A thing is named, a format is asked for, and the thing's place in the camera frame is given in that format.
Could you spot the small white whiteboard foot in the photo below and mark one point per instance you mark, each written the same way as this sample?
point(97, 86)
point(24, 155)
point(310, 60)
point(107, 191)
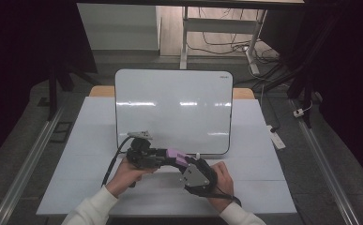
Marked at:
point(197, 155)

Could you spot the white metal desk frame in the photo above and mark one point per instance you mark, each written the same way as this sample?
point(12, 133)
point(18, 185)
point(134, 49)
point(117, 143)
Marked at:
point(219, 25)

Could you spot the aluminium floor rail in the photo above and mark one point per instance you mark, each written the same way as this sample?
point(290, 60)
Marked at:
point(26, 170)
point(323, 162)

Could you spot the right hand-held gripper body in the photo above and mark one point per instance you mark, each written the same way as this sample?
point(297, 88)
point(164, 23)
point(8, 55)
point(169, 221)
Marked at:
point(199, 179)

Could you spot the person's right hand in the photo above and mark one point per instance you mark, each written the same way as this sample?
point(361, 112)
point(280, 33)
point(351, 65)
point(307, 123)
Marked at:
point(224, 184)

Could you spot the person's left hand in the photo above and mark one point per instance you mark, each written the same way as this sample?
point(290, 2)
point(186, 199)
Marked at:
point(126, 178)

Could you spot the black and purple whiteboard eraser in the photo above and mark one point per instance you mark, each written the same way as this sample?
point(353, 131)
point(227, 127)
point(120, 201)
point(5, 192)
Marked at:
point(177, 157)

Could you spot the white whiteboard with black frame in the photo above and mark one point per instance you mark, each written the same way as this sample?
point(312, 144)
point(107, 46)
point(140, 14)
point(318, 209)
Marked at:
point(173, 106)

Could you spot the tan wooden table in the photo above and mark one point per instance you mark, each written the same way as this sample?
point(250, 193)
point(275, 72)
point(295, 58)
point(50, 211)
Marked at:
point(102, 91)

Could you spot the white cabinet panel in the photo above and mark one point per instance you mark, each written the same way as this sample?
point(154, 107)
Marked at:
point(118, 26)

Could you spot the white power strip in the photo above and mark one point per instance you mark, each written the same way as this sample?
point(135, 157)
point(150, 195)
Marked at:
point(276, 137)

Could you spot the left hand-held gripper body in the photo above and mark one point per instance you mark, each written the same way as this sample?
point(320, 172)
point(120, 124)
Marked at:
point(140, 153)

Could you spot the black metal stand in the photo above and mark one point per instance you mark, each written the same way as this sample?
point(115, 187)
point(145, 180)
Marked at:
point(53, 93)
point(305, 81)

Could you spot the black floor plate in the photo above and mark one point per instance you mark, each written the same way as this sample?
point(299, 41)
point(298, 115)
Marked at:
point(61, 132)

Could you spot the small white plug adapter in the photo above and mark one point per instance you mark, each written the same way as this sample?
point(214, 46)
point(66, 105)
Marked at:
point(298, 112)

